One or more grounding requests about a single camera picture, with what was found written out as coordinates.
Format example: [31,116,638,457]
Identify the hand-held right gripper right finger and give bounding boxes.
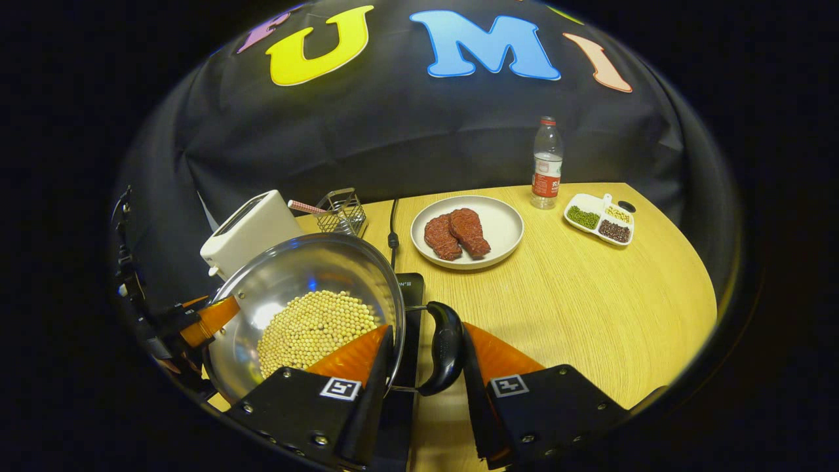
[461,321,630,470]

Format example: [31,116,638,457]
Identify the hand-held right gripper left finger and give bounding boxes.
[226,323,396,469]

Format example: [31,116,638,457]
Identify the black induction cooktop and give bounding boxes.
[367,272,427,472]

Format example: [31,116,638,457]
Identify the stainless steel pot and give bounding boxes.
[202,233,466,404]

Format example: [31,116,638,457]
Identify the pile of soybeans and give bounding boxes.
[257,290,381,378]

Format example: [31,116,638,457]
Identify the white toaster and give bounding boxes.
[200,189,305,281]

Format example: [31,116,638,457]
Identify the red steak piece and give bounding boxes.
[424,214,463,262]
[448,208,492,259]

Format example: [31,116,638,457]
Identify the white round plate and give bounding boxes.
[410,195,525,271]

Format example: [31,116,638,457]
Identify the white divided dish of beans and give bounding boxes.
[564,192,635,247]

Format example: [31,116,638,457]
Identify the clear plastic water bottle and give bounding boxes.
[530,116,564,210]

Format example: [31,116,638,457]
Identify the black backdrop cloth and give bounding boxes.
[111,0,741,309]

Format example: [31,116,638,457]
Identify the black power cable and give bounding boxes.
[387,198,401,271]

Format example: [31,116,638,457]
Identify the small wire basket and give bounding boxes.
[313,187,368,238]

